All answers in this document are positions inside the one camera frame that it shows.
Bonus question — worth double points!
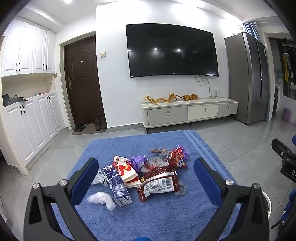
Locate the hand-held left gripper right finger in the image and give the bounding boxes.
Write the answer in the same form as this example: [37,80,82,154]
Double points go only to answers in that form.
[194,158,271,241]

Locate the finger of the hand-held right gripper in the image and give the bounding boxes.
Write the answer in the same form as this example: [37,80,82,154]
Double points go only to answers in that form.
[271,138,296,161]

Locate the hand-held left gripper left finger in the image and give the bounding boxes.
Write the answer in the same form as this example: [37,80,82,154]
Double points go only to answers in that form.
[24,158,100,241]

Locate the green and white packet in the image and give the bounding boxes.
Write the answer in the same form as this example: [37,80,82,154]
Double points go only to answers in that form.
[91,168,109,188]

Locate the white plastic bag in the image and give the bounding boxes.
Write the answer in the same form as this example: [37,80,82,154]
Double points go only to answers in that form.
[87,192,116,211]

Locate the dark blue milk carton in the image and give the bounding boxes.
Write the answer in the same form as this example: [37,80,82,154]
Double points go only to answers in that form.
[102,165,133,207]

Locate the red and clear snack wrapper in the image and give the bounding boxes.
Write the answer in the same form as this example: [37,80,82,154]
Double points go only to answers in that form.
[166,146,189,169]

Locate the white round trash bin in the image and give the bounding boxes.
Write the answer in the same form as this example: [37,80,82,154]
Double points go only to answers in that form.
[260,189,271,219]

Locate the red white yellow snack bag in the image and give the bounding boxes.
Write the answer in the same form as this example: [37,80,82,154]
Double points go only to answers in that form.
[113,156,142,189]

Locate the dark red sausage packet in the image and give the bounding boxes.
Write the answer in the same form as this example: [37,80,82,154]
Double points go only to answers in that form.
[137,167,180,203]

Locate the clear plastic wrapper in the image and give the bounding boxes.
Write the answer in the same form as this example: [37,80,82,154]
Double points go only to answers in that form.
[142,157,170,173]

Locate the purple plastic wrapper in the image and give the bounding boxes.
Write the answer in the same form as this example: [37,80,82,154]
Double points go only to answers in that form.
[128,156,148,173]

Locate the person's right hand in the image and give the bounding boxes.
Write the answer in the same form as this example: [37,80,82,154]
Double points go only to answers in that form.
[280,198,296,223]

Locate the grey doormat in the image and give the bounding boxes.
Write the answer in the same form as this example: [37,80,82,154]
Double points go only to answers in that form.
[72,124,108,135]

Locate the blue towel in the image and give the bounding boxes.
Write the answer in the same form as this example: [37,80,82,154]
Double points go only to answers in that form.
[50,130,241,241]

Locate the white base cabinets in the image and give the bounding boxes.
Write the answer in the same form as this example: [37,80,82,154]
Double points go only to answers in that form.
[2,91,65,175]

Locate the white television cabinet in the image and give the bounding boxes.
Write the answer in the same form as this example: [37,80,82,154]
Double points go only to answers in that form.
[141,97,238,134]

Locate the grey refrigerator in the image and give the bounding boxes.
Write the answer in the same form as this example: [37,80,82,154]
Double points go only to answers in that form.
[224,32,270,126]

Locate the yellow hanging garment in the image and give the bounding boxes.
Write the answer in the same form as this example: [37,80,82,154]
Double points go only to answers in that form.
[282,53,289,82]

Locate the golden dragon figurine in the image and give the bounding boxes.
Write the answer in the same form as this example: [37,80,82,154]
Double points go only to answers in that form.
[143,93,178,105]

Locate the brown entrance door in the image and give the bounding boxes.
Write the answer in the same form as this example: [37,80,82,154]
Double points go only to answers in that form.
[63,36,104,130]

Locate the black bag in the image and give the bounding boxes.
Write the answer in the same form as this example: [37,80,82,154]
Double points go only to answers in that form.
[2,94,27,107]

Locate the blue curtain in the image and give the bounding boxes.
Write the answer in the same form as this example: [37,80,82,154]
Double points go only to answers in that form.
[242,22,258,40]

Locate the black wall television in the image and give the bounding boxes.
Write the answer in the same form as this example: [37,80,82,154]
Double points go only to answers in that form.
[125,23,219,78]

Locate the white wall cabinets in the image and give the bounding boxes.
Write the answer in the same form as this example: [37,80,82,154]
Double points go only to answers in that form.
[1,17,56,78]

